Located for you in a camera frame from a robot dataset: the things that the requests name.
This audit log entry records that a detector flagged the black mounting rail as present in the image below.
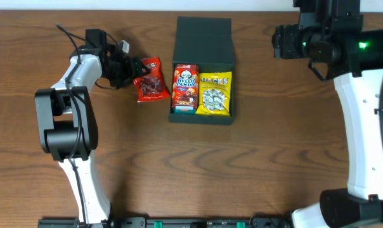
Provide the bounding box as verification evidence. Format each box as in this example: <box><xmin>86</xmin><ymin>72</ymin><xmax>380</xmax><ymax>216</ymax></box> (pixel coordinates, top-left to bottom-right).
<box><xmin>37</xmin><ymin>217</ymin><xmax>292</xmax><ymax>228</ymax></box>

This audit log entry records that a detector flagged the teal Chunkies box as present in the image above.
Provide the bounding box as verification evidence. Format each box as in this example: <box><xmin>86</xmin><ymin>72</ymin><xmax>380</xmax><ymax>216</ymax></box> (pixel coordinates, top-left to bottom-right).
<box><xmin>173</xmin><ymin>109</ymin><xmax>196</xmax><ymax>115</ymax></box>

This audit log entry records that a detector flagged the yellow Hacks candy bag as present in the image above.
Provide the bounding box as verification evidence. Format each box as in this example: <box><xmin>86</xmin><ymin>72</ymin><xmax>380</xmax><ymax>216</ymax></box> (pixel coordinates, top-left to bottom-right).
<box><xmin>196</xmin><ymin>72</ymin><xmax>232</xmax><ymax>117</ymax></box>

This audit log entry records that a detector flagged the dark green open box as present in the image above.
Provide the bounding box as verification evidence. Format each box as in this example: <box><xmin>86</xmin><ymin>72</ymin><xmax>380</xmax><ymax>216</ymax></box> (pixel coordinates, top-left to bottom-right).
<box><xmin>169</xmin><ymin>16</ymin><xmax>236</xmax><ymax>125</ymax></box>

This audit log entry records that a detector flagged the red Hacks candy bag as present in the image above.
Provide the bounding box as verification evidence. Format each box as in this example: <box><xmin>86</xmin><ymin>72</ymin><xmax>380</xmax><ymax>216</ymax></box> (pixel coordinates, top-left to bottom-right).
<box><xmin>133</xmin><ymin>57</ymin><xmax>171</xmax><ymax>103</ymax></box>

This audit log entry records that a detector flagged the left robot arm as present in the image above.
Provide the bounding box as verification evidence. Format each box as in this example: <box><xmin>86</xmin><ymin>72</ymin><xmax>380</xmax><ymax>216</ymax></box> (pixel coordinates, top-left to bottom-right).
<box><xmin>34</xmin><ymin>41</ymin><xmax>129</xmax><ymax>227</ymax></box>

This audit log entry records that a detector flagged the red Hello Panda box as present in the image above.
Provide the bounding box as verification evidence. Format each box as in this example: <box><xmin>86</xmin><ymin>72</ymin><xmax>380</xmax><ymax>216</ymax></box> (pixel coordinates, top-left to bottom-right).
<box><xmin>171</xmin><ymin>64</ymin><xmax>199</xmax><ymax>110</ymax></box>

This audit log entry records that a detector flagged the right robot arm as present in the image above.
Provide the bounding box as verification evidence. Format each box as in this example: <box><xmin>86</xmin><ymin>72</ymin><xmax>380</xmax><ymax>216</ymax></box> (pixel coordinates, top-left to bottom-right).
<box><xmin>272</xmin><ymin>0</ymin><xmax>383</xmax><ymax>228</ymax></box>

